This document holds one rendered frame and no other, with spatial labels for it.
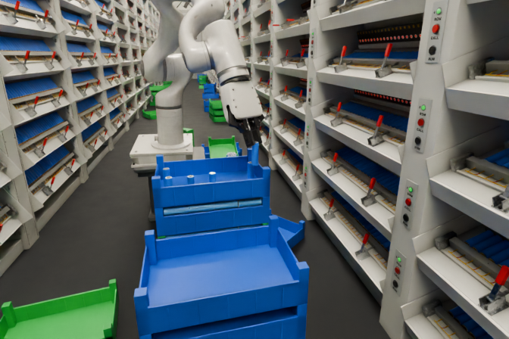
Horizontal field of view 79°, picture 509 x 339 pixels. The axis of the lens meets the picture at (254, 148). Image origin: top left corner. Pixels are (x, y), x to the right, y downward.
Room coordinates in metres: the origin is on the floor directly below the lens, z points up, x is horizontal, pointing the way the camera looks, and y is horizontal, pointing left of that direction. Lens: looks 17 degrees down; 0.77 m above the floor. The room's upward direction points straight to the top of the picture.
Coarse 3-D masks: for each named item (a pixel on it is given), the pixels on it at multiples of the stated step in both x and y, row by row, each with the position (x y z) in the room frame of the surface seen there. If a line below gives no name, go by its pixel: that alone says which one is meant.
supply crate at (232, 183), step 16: (160, 160) 0.87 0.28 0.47; (176, 160) 0.90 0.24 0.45; (192, 160) 0.91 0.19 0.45; (208, 160) 0.92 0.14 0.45; (224, 160) 0.93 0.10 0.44; (240, 160) 0.94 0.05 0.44; (160, 176) 0.71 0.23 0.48; (176, 176) 0.90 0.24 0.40; (208, 176) 0.90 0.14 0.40; (224, 176) 0.90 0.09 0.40; (240, 176) 0.90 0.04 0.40; (256, 176) 0.90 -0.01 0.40; (160, 192) 0.70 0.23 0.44; (176, 192) 0.71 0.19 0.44; (192, 192) 0.72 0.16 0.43; (208, 192) 0.73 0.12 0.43; (224, 192) 0.74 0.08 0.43; (240, 192) 0.75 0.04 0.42; (256, 192) 0.76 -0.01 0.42
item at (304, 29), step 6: (306, 12) 1.95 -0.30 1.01; (288, 18) 2.03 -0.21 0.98; (294, 18) 2.04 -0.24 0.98; (282, 24) 2.01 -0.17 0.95; (306, 24) 1.47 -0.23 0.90; (276, 30) 2.02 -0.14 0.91; (282, 30) 1.85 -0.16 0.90; (288, 30) 1.75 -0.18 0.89; (294, 30) 1.66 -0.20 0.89; (300, 30) 1.57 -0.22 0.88; (306, 30) 1.50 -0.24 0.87; (276, 36) 2.00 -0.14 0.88; (282, 36) 1.89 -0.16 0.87; (288, 36) 1.78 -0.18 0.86
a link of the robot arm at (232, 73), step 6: (240, 66) 0.82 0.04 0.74; (222, 72) 0.82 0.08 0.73; (228, 72) 0.81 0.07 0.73; (234, 72) 0.81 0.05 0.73; (240, 72) 0.81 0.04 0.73; (246, 72) 0.83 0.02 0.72; (222, 78) 0.82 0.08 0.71; (228, 78) 0.81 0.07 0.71; (234, 78) 0.81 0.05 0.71; (222, 84) 0.84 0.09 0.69
